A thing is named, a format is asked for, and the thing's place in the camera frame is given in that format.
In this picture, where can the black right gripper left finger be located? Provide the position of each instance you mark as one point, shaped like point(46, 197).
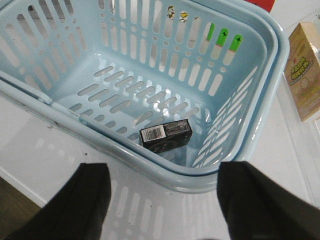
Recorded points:
point(76, 212)

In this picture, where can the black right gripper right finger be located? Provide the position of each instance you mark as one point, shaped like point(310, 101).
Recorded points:
point(256, 208)

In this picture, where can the light blue plastic basket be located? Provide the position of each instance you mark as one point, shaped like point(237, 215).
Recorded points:
point(102, 70)

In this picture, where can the clear acrylic right shelf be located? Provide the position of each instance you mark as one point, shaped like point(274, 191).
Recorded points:
point(305, 137)

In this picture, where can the beige carton box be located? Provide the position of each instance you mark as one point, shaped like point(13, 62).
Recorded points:
point(302, 71)

